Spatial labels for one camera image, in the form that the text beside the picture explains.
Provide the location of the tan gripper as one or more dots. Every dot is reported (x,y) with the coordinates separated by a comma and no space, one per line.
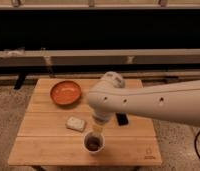
(97,128)

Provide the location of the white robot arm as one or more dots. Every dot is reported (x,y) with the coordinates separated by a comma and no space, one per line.
(175,102)

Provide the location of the white paper cup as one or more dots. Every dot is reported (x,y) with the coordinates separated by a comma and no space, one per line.
(92,143)

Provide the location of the white sponge block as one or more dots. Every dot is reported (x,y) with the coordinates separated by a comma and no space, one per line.
(76,124)

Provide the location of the black rectangular object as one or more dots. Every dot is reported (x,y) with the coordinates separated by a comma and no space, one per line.
(122,119)

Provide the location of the wooden table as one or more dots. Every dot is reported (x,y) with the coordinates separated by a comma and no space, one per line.
(44,140)

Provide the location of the orange bowl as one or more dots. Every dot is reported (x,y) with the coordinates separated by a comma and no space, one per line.
(65,93)

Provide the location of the wooden rail beam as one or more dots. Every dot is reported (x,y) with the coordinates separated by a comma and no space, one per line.
(11,58)

